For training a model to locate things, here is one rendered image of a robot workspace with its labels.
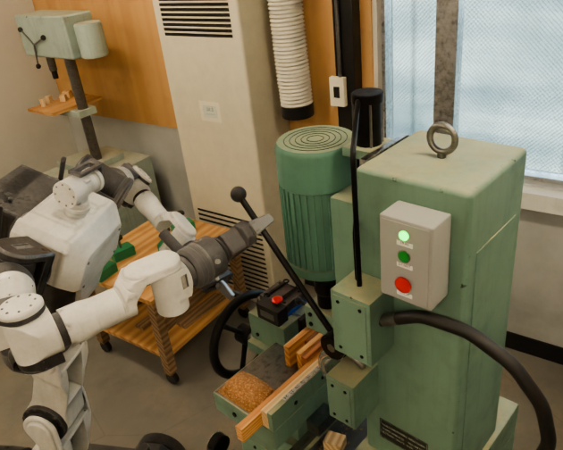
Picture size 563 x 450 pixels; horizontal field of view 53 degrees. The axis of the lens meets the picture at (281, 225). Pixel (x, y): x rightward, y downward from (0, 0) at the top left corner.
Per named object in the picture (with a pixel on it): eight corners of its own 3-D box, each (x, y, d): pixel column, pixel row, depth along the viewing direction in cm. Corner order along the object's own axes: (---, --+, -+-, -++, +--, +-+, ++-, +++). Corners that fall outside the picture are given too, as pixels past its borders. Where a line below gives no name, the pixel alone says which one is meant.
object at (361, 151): (366, 164, 118) (364, 84, 110) (399, 172, 113) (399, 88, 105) (343, 179, 113) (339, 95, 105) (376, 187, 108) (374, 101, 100)
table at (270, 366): (331, 283, 188) (330, 268, 185) (413, 316, 169) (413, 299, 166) (191, 393, 151) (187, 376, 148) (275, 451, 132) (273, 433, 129)
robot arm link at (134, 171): (101, 183, 191) (85, 187, 169) (128, 155, 191) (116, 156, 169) (126, 207, 193) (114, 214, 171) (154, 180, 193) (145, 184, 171)
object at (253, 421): (376, 312, 163) (376, 300, 161) (382, 314, 162) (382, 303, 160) (237, 438, 128) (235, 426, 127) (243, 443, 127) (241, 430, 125)
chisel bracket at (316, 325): (323, 317, 150) (321, 290, 146) (367, 337, 141) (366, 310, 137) (305, 332, 145) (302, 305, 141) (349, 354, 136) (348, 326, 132)
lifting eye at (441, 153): (428, 153, 103) (429, 118, 100) (459, 158, 99) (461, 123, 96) (424, 155, 102) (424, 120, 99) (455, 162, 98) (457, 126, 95)
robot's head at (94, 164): (63, 197, 136) (63, 169, 132) (86, 184, 143) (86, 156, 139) (85, 205, 134) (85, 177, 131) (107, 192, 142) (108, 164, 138)
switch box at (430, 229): (399, 276, 105) (398, 198, 97) (448, 295, 99) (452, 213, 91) (380, 293, 101) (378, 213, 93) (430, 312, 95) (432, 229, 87)
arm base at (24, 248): (16, 327, 121) (-34, 306, 121) (46, 306, 133) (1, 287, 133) (36, 263, 117) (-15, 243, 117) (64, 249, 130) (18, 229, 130)
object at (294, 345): (330, 326, 159) (329, 307, 156) (335, 329, 158) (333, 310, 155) (285, 364, 148) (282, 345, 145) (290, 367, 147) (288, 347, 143)
